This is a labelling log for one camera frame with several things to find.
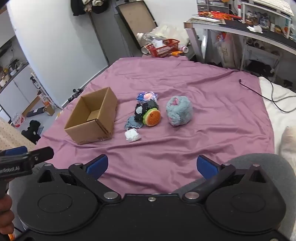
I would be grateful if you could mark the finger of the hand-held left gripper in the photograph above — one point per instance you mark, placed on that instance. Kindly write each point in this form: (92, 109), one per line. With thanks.
(40, 154)
(15, 150)

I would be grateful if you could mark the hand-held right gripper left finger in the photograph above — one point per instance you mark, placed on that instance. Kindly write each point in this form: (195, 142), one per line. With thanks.
(98, 165)

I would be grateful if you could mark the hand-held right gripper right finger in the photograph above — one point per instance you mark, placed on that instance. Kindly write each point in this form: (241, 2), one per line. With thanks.
(207, 165)

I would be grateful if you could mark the brown cardboard box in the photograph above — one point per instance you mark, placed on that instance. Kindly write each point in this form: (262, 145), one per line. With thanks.
(101, 129)

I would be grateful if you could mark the fluffy blue plush toy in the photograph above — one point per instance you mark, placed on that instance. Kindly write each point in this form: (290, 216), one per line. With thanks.
(179, 111)

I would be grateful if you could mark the clear bag of black clips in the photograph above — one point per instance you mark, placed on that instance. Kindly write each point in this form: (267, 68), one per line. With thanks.
(148, 105)

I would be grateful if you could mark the person's left hand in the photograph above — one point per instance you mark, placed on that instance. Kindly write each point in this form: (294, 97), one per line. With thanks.
(5, 210)

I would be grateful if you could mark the beige dotted tablecloth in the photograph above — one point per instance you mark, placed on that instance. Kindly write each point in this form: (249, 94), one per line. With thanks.
(11, 136)

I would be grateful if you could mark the red and white bag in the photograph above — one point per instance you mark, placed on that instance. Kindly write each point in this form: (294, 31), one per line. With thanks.
(18, 120)

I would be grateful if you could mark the small cardboard box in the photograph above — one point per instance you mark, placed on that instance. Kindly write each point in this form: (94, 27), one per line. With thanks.
(49, 110)

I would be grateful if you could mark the blue denim cloth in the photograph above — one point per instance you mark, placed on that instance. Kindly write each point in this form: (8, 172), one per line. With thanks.
(133, 122)

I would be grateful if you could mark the person's grey trouser leg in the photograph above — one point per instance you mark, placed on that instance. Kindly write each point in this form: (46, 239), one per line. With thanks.
(277, 166)

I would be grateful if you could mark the burger plush toy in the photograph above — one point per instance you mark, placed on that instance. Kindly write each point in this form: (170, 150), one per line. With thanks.
(152, 118)

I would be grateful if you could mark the blue tissue packet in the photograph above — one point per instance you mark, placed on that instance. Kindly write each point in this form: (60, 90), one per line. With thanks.
(145, 96)

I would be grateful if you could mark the white bedding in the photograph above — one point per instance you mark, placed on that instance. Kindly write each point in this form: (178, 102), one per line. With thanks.
(282, 115)

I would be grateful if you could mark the white plastic bag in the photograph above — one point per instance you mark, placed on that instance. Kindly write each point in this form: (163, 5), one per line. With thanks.
(227, 52)

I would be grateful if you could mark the orange tube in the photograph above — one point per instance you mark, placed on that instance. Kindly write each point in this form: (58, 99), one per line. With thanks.
(177, 54)

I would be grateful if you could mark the small white pink-capped bottle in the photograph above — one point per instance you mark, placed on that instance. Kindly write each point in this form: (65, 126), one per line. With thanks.
(184, 48)

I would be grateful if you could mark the red plastic basket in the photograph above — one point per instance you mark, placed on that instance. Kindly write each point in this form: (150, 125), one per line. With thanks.
(161, 51)

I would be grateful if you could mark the white paper slip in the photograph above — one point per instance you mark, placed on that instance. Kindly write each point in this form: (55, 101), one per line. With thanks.
(157, 44)

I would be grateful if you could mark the clear plastic bottle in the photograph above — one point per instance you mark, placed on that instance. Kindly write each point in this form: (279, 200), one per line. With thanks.
(145, 38)

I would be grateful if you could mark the white fluffy cloth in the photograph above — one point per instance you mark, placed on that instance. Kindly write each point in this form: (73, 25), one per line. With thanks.
(171, 31)

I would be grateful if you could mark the black-topped metal desk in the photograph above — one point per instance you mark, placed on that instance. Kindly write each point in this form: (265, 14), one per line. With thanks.
(266, 37)

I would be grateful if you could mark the dark hanging clothes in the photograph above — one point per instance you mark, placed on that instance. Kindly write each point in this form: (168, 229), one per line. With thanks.
(77, 7)

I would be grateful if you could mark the brown framed board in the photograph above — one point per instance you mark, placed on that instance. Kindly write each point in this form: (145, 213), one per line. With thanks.
(136, 18)

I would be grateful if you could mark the brown teapot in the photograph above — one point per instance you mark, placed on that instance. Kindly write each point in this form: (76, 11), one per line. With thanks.
(249, 18)

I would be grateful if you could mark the white wall cabinet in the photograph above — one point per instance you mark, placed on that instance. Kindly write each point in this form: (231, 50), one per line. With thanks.
(20, 78)

